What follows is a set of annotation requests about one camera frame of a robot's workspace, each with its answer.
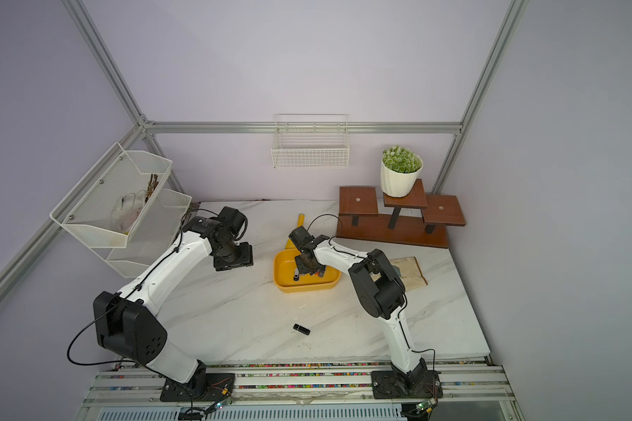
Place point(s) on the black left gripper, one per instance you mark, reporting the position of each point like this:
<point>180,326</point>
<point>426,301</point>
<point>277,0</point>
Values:
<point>246,259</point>

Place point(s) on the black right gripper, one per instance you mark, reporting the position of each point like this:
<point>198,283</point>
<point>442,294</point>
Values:
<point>304,268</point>

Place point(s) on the black glossy usb flash drive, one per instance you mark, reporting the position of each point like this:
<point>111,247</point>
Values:
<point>302,329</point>

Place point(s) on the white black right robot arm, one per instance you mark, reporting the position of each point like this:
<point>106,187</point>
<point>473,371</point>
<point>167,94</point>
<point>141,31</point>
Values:
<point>378,287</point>

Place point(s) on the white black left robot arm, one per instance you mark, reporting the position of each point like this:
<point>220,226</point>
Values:
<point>126,321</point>

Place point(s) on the yellow plastic storage box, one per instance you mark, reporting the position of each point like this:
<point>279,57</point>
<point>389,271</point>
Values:
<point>283,271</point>

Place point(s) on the clear plastic bag in shelf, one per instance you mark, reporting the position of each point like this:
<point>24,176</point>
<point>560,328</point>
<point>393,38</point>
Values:
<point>127,210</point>

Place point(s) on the white mesh two-tier shelf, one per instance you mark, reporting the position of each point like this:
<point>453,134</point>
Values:
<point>85,213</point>

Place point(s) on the beige work glove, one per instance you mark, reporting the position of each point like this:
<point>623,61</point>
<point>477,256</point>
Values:
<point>410,273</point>

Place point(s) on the brown wooden tiered stand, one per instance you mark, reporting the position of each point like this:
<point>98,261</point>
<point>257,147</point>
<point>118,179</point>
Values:
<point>418,219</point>

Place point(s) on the white pot green plant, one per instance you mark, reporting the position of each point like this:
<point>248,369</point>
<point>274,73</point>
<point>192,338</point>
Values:
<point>400,168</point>

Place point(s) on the white wire wall basket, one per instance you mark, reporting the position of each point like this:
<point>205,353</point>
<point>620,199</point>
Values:
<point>310,141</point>

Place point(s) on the aluminium rail frame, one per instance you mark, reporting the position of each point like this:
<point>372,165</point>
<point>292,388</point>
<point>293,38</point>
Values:
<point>472,390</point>

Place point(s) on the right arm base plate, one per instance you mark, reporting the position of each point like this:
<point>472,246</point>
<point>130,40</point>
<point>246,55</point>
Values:
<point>421,385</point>

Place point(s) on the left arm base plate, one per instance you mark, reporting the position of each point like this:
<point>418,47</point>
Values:
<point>206,387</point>

